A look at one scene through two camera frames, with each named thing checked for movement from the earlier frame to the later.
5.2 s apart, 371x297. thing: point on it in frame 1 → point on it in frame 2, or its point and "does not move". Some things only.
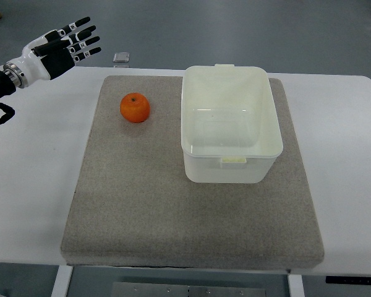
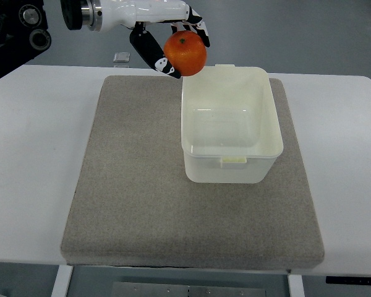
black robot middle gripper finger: [79, 36] → [182, 25]
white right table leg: [296, 286] does not move
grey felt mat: [130, 205] does not move
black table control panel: [354, 279] does not move
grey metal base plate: [181, 289] does not move
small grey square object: [121, 57] does not move
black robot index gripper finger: [71, 26] → [200, 27]
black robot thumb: [43, 50] → [151, 51]
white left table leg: [62, 281] does not move
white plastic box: [230, 129] does not move
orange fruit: [135, 107] → [186, 51]
